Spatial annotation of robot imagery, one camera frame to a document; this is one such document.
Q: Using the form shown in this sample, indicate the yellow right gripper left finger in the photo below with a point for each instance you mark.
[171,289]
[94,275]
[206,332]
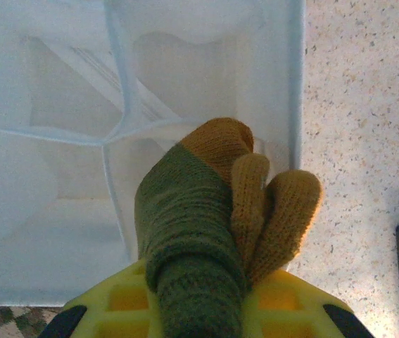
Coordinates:
[121,299]

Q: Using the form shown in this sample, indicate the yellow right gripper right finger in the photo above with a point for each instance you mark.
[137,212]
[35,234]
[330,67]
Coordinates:
[290,306]

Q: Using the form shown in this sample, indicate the checkered patterned sock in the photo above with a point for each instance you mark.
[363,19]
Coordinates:
[2,322]

